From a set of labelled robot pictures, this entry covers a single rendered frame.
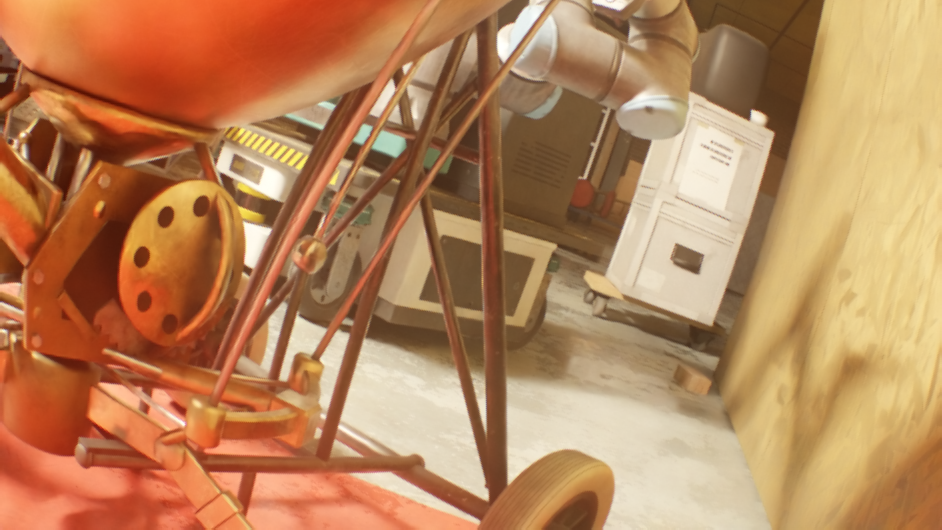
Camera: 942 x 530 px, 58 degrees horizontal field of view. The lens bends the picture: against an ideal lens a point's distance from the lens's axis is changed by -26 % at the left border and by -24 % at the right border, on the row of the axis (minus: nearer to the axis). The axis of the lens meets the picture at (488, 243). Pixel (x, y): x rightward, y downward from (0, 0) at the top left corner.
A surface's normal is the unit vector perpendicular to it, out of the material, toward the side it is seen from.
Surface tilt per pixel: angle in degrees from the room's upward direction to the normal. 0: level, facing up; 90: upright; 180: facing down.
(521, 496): 53
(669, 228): 90
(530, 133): 90
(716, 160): 90
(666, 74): 61
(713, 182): 89
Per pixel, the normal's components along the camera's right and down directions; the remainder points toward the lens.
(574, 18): 0.33, -0.62
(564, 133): 0.74, 0.32
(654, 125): -0.14, 0.92
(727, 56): 0.01, 0.04
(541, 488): -0.08, -0.78
